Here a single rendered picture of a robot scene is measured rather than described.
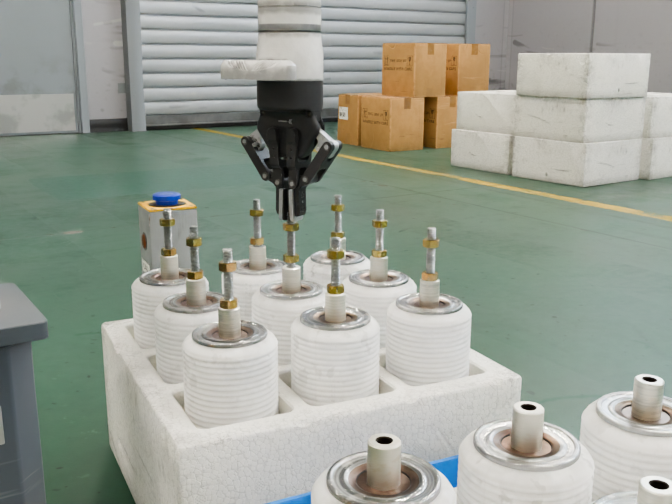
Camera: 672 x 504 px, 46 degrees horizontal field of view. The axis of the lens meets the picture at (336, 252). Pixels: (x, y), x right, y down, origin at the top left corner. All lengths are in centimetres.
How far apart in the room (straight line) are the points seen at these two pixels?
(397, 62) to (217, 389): 405
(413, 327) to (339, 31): 590
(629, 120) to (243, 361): 304
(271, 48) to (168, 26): 515
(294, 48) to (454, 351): 37
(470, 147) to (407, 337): 307
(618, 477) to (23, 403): 51
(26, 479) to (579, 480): 48
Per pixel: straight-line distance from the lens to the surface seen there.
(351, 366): 83
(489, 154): 382
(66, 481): 111
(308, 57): 89
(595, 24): 727
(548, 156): 357
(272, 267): 106
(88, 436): 121
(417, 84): 464
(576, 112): 348
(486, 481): 58
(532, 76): 363
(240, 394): 79
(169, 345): 90
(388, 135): 457
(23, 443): 79
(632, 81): 365
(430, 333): 87
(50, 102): 584
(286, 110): 89
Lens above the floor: 52
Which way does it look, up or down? 14 degrees down
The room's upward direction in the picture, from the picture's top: straight up
